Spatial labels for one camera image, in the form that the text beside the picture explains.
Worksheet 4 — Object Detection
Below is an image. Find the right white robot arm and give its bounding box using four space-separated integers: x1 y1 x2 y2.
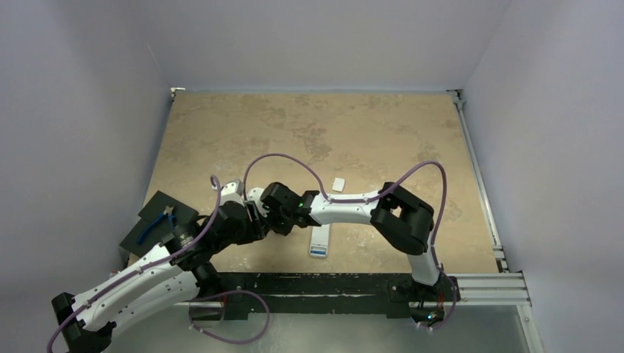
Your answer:
247 182 442 299

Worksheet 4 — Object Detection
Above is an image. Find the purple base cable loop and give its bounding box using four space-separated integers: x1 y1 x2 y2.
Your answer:
188 287 271 345

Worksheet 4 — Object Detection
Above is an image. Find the black box with blue tool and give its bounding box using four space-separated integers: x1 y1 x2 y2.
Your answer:
119 190 199 257

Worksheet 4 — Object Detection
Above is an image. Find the aluminium frame rail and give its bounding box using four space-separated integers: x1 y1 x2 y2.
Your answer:
448 90 545 352

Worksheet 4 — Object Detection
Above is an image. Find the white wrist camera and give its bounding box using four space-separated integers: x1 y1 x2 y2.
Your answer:
247 187 268 217
220 179 244 204

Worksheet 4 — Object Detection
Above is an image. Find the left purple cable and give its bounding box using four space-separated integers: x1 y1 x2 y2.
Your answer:
46 175 223 353

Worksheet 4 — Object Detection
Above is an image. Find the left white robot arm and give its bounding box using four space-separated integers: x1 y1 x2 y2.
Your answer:
46 200 269 352

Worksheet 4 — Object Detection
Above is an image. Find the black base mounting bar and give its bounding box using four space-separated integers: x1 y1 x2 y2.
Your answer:
191 263 461 326

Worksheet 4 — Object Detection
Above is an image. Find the white battery cover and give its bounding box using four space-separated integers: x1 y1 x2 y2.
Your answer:
332 177 346 193

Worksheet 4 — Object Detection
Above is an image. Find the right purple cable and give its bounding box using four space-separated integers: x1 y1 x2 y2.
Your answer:
242 153 448 269

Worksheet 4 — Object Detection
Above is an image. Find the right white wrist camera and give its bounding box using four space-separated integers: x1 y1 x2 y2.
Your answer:
247 187 268 217

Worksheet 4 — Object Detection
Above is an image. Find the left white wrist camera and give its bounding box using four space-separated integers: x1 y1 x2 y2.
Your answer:
220 179 244 204

